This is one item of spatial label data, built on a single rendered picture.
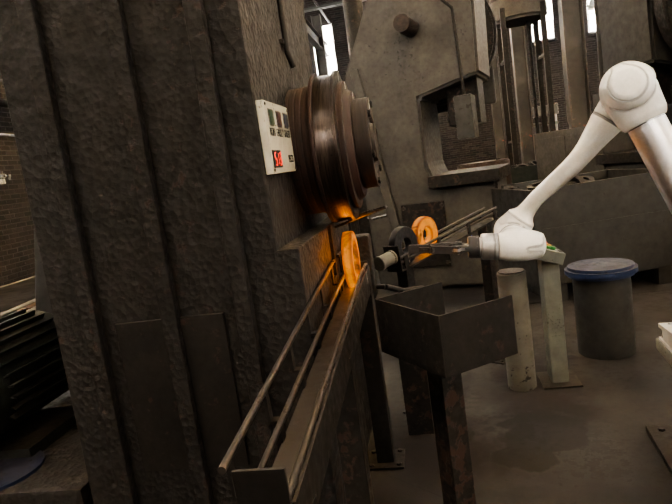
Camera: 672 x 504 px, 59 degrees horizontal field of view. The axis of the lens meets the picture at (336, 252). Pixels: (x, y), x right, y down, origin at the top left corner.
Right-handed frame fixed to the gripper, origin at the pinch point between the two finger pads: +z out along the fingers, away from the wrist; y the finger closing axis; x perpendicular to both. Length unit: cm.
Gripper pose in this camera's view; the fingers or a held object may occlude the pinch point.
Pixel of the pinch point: (418, 249)
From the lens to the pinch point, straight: 202.7
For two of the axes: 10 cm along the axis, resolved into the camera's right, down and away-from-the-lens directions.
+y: 1.4, -1.6, 9.8
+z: -9.9, 0.3, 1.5
